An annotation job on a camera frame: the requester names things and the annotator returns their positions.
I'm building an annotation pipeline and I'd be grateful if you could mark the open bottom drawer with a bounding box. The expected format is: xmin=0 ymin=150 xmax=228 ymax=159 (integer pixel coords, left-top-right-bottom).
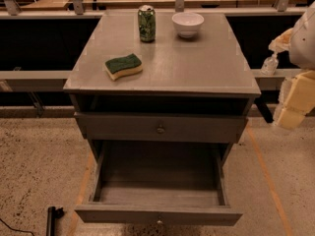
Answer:
xmin=76 ymin=141 xmax=242 ymax=226

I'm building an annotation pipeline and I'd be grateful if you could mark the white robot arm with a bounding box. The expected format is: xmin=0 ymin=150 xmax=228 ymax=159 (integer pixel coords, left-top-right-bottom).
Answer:
xmin=269 ymin=3 xmax=315 ymax=130

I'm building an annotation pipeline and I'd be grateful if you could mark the black floor stand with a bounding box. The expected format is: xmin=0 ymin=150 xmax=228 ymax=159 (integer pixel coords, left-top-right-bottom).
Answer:
xmin=46 ymin=206 xmax=64 ymax=236

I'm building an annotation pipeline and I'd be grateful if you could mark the white ceramic bowl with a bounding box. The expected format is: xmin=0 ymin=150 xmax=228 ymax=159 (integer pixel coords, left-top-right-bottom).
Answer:
xmin=172 ymin=12 xmax=204 ymax=38

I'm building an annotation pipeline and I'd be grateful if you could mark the green and yellow sponge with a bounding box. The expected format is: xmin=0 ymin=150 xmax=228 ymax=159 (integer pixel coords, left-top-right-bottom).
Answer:
xmin=104 ymin=53 xmax=142 ymax=81

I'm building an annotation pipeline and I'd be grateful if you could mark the closed middle drawer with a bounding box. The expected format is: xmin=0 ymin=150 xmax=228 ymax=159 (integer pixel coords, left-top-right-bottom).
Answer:
xmin=75 ymin=112 xmax=247 ymax=144

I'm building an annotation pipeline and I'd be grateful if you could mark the clear hand sanitizer bottle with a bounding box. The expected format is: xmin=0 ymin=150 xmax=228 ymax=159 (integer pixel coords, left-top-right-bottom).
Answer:
xmin=261 ymin=53 xmax=279 ymax=76

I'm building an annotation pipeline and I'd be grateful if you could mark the black floor cable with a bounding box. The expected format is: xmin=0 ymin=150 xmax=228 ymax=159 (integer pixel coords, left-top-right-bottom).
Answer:
xmin=0 ymin=217 xmax=35 ymax=236

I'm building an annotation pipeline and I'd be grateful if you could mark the green soda can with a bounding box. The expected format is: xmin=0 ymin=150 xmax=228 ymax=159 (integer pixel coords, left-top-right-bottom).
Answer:
xmin=138 ymin=5 xmax=156 ymax=42

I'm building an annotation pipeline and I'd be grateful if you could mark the grey wooden cabinet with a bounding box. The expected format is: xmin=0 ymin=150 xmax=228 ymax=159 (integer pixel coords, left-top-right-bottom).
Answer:
xmin=64 ymin=11 xmax=260 ymax=159

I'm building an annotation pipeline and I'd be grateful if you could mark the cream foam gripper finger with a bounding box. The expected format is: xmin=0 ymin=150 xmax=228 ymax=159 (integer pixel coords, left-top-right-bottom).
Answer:
xmin=269 ymin=29 xmax=292 ymax=53
xmin=273 ymin=70 xmax=315 ymax=130

